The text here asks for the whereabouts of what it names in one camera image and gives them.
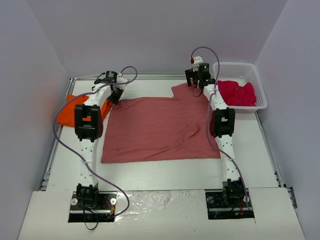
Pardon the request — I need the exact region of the pink t shirt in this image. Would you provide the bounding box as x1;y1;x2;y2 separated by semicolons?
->
100;83;220;164

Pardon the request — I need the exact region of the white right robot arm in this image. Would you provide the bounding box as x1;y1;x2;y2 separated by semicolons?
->
185;63;245;207

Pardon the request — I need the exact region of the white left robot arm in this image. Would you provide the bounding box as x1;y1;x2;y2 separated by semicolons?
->
74;71;124;209

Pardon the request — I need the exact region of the magenta t shirt in basket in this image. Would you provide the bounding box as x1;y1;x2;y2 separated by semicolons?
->
217;80;257;107

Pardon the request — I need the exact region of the white plastic basket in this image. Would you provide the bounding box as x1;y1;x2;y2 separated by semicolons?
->
213;62;268;113

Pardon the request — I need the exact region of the orange folded t shirt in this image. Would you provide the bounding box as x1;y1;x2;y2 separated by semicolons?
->
57;95;114;128

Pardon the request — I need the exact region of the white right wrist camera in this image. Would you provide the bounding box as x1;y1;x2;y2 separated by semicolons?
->
189;56;203;66

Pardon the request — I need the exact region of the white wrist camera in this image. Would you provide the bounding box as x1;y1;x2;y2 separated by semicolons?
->
115;72;130;90
189;56;203;66

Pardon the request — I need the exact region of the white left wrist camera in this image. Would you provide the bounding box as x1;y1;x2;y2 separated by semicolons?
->
115;72;130;90

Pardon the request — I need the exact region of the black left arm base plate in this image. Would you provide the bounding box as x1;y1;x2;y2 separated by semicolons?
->
68;191;117;223

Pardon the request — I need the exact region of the thin black cable loop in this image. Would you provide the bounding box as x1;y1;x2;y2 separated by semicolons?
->
82;212;99;232

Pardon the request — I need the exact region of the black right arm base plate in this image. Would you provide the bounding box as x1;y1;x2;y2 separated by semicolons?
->
205;190;255;220

